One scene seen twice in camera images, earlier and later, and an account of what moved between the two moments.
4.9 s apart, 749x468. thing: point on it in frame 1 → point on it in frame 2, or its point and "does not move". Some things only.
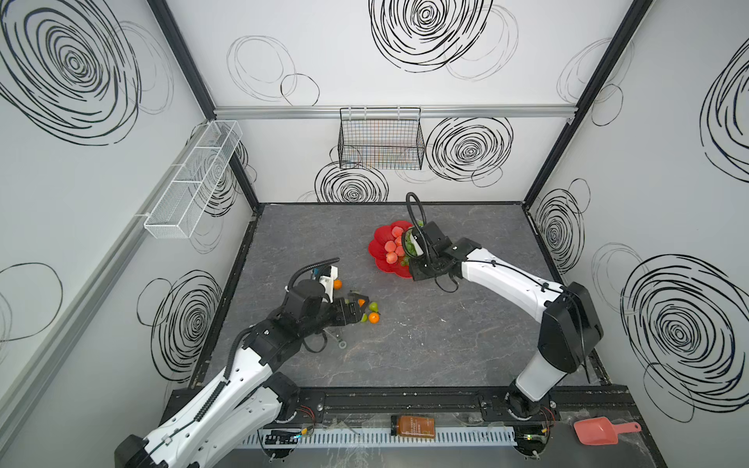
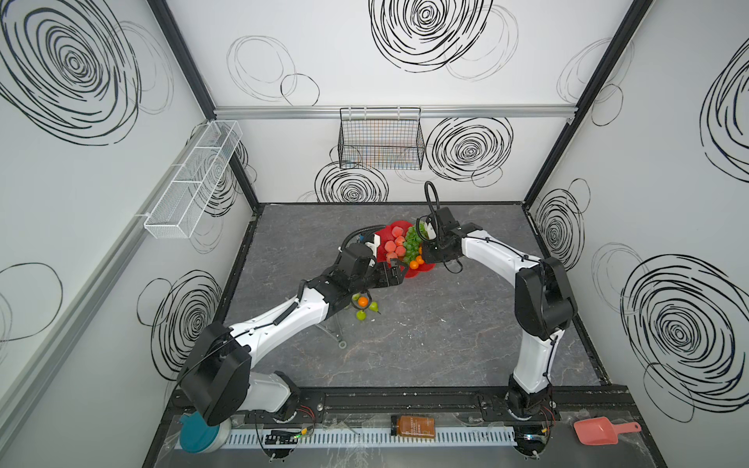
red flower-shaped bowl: (376, 248) does not move
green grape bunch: (409, 243) does not move
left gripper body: (334, 314) → (375, 277)
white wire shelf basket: (178, 210) does not move
